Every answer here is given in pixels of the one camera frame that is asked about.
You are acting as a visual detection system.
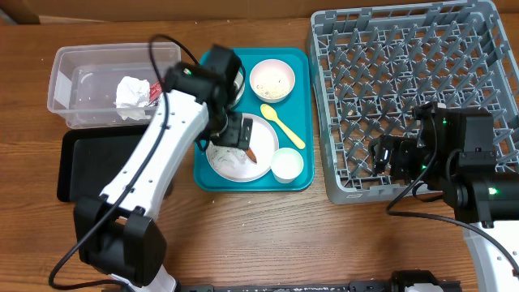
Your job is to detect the white bowl with food scraps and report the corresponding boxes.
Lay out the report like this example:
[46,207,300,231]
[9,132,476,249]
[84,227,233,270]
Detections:
[230,66,246,109]

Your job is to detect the red foil wrapper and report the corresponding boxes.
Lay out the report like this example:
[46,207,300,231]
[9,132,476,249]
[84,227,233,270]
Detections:
[148,81,162,106]

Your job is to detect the clear plastic bin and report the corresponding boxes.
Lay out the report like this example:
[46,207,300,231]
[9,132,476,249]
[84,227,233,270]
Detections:
[47,43,157,129]

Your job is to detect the black tray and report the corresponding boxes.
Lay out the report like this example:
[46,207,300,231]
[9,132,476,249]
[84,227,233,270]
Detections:
[57,125,147,202]

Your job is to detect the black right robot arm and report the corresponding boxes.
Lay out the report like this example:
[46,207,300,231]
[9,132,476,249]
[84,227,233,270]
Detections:
[369,102,518,291]

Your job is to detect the brown sausage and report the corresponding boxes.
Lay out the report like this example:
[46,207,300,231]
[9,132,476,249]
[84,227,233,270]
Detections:
[246,148,257,164]

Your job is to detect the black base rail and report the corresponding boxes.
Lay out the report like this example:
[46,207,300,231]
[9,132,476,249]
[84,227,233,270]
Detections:
[179,269,462,292]

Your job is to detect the white plastic cup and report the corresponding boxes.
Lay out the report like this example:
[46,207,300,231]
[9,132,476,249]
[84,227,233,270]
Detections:
[271,148,304,183]

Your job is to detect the white napkin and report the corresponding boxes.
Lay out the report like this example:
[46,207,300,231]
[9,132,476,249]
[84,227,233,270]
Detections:
[115,76,151,121]

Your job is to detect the yellow plastic spoon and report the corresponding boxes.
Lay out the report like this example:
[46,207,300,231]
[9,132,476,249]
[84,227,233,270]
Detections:
[260,104,306,149]

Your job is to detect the teal plastic tray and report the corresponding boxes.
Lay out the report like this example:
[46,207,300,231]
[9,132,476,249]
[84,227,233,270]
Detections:
[193,48,315,191]

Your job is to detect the grey dishwasher rack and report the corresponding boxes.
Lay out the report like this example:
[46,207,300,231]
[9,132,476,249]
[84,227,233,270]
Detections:
[307,1,518,204]

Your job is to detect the pink empty bowl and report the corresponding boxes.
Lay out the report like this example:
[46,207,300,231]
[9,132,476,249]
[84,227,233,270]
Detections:
[249,59,296,103]

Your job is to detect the white round plate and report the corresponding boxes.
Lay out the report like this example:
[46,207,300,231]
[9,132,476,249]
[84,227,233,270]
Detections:
[206,114,279,183]

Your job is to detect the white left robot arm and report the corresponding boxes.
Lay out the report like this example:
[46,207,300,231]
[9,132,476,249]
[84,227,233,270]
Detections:
[74,45,252,291]

